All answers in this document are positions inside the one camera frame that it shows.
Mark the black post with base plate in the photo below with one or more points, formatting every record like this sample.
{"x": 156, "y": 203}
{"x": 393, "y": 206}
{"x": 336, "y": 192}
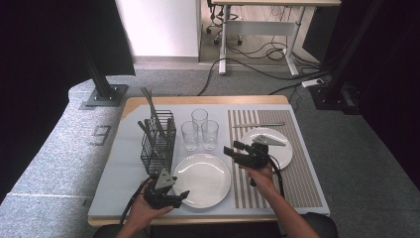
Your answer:
{"x": 115, "y": 95}

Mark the black metal stand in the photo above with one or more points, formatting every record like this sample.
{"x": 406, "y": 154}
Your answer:
{"x": 333, "y": 95}

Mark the person's right hand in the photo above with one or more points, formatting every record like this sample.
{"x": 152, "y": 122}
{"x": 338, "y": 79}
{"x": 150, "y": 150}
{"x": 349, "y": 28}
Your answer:
{"x": 262, "y": 180}

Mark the light grey table cover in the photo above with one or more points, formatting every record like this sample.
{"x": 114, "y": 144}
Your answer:
{"x": 112, "y": 185}

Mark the person's left hand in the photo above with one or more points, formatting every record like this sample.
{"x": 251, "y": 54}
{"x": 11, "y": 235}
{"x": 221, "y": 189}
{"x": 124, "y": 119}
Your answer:
{"x": 143, "y": 214}

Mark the person's lap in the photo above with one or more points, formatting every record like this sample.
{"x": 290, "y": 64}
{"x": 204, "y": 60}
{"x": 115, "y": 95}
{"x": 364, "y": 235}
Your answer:
{"x": 214, "y": 231}

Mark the grey metal utensil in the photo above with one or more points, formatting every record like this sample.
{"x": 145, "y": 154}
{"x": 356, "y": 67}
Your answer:
{"x": 147, "y": 99}

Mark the white-legged desk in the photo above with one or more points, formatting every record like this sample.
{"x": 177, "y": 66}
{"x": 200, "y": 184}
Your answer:
{"x": 261, "y": 28}

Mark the clear drinking glass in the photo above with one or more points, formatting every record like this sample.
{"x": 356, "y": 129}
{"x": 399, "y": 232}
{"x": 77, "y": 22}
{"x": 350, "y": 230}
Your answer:
{"x": 189, "y": 139}
{"x": 210, "y": 137}
{"x": 199, "y": 115}

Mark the white power strip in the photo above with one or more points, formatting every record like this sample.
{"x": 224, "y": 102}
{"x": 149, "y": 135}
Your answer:
{"x": 312, "y": 82}

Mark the black office chair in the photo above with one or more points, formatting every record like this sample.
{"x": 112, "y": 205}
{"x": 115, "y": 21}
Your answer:
{"x": 216, "y": 41}

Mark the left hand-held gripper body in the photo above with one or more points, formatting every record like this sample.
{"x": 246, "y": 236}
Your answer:
{"x": 160, "y": 198}

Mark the white plate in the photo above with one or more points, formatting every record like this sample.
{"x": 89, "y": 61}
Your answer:
{"x": 204, "y": 178}
{"x": 284, "y": 156}

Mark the dark metal utensil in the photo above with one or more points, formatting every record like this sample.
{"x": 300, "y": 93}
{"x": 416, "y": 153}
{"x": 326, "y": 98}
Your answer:
{"x": 169, "y": 124}
{"x": 142, "y": 127}

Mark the white partition panel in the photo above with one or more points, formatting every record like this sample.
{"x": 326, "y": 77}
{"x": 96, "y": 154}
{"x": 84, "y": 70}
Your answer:
{"x": 158, "y": 26}

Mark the metal fork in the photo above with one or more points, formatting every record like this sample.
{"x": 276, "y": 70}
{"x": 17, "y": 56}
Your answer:
{"x": 151, "y": 102}

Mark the striped woven placemat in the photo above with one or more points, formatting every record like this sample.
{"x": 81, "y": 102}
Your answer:
{"x": 303, "y": 185}

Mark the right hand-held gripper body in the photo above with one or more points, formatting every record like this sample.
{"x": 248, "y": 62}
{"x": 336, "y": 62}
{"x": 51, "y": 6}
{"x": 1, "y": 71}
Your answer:
{"x": 256, "y": 157}

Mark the black curtain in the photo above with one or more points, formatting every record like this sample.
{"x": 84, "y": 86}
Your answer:
{"x": 49, "y": 49}
{"x": 396, "y": 66}

